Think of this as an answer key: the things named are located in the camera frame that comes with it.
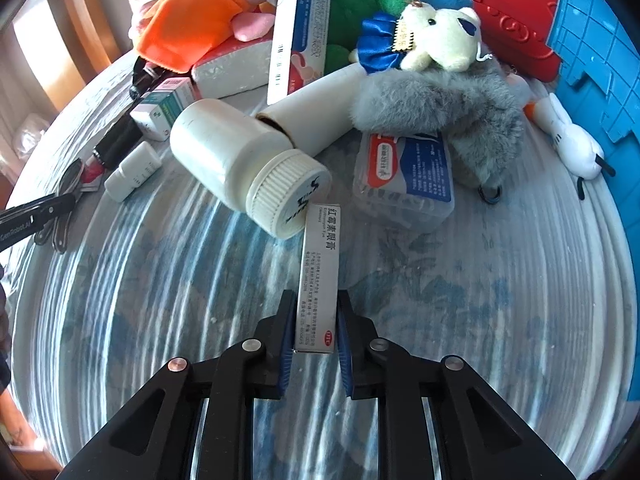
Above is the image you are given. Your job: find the long ointment box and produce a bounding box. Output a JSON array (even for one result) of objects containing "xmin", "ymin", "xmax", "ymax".
[{"xmin": 294, "ymin": 204, "xmax": 341, "ymax": 353}]

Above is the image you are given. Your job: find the metal scissors tool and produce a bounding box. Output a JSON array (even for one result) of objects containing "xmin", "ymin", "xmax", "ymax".
[{"xmin": 35, "ymin": 156, "xmax": 104, "ymax": 255}]

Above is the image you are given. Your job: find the small white red-label bottle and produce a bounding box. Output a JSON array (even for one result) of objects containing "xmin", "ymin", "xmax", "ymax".
[{"xmin": 104, "ymin": 141, "xmax": 162, "ymax": 203}]

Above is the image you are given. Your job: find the teal white medicine box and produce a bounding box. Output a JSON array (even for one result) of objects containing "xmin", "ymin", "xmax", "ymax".
[{"xmin": 129, "ymin": 77, "xmax": 200, "ymax": 142}]

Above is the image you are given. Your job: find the large white pill bottle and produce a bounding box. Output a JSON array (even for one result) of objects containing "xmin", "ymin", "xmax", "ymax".
[{"xmin": 169, "ymin": 99, "xmax": 332, "ymax": 240}]

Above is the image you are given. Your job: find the pink pig plush orange dress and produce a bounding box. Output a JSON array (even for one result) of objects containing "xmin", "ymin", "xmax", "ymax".
[{"xmin": 134, "ymin": 0, "xmax": 276, "ymax": 74}]

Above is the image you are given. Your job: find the clear floss pick box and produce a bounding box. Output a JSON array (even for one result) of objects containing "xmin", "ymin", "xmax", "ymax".
[{"xmin": 352, "ymin": 133, "xmax": 454, "ymax": 233}]

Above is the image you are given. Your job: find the pink white tissue box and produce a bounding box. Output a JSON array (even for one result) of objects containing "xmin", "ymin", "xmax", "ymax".
[{"xmin": 191, "ymin": 32, "xmax": 272, "ymax": 99}]

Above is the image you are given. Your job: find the white rabbit plush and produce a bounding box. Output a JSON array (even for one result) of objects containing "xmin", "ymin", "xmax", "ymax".
[{"xmin": 524, "ymin": 93, "xmax": 616, "ymax": 200}]

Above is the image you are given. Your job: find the white cardboard tube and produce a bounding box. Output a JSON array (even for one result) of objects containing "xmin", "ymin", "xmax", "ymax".
[{"xmin": 256, "ymin": 63, "xmax": 367, "ymax": 156}]

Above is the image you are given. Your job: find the white blue medicine box upright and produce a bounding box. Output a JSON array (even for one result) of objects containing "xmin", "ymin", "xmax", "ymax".
[{"xmin": 267, "ymin": 0, "xmax": 331, "ymax": 105}]

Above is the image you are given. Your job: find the cream bear grey fur plush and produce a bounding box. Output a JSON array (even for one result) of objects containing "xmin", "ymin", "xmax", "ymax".
[{"xmin": 352, "ymin": 0, "xmax": 525, "ymax": 203}]

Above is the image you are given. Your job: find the green plush toy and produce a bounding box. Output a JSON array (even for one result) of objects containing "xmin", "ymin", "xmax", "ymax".
[{"xmin": 324, "ymin": 0, "xmax": 410, "ymax": 75}]

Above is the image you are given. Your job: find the blue plastic storage crate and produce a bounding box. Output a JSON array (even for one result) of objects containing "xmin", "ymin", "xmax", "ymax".
[{"xmin": 546, "ymin": 0, "xmax": 640, "ymax": 401}]

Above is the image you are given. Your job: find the red hard-shell handbag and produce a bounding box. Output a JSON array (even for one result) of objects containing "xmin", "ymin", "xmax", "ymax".
[{"xmin": 473, "ymin": 0, "xmax": 560, "ymax": 82}]

